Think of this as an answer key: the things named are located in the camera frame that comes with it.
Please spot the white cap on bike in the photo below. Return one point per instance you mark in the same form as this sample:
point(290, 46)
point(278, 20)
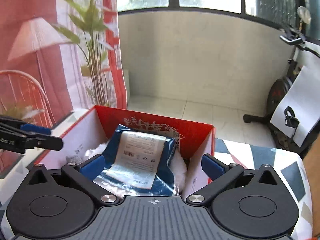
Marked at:
point(304, 15)

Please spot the red strawberry cardboard box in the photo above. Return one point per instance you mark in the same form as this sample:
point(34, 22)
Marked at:
point(193, 140)

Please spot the white fluffy plush cloth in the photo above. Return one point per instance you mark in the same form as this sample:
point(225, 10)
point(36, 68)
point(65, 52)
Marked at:
point(177, 166)

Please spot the printed living room backdrop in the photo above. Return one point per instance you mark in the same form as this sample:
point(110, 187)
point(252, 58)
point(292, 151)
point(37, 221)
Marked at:
point(58, 56)

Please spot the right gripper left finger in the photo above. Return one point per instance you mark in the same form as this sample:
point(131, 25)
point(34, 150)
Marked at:
point(82, 176)

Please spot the blue packaged item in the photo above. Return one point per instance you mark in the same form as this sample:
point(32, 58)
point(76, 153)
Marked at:
point(140, 161)

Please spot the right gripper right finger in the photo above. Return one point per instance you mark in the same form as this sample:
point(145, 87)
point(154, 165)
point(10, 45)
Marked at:
point(223, 177)

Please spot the geometric patterned tablecloth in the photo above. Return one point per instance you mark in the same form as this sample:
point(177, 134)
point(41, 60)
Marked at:
point(271, 200)

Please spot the white foam board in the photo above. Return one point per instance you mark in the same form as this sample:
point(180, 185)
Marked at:
point(303, 98)

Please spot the black exercise bike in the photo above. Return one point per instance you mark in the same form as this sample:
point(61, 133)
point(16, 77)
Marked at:
point(292, 37)

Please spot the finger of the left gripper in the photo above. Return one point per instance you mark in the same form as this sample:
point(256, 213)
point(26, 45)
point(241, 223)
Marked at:
point(35, 129)
point(43, 141)

